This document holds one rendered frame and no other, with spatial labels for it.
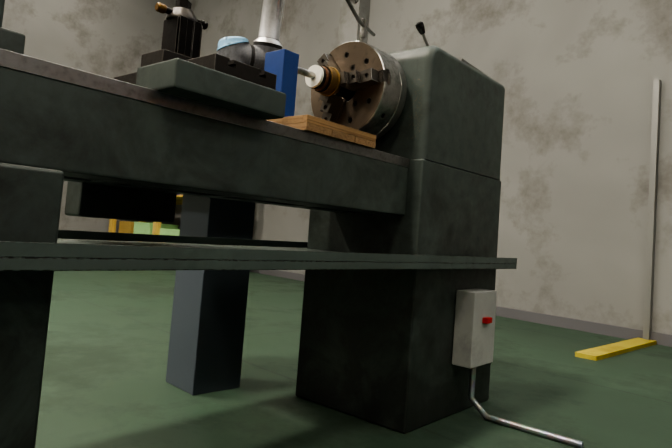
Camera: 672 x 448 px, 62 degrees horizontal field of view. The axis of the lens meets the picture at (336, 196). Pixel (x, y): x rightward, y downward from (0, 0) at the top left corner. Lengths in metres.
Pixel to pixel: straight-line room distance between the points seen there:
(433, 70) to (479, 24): 3.71
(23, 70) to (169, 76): 0.25
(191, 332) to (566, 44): 3.92
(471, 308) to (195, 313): 0.97
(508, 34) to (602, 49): 0.86
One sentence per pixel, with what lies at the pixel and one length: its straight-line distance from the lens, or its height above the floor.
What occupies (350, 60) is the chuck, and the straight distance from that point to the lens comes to 1.88.
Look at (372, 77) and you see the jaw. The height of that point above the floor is 1.09.
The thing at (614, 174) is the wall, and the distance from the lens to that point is 4.71.
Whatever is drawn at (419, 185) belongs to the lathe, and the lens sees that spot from 1.81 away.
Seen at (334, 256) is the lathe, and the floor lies 0.55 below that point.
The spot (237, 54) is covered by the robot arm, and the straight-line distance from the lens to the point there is 2.23.
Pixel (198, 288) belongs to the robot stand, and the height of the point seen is 0.37.
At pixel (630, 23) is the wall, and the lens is 4.96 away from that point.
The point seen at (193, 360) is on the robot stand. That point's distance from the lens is 2.12.
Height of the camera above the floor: 0.61
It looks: 4 degrees up
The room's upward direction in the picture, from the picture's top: 4 degrees clockwise
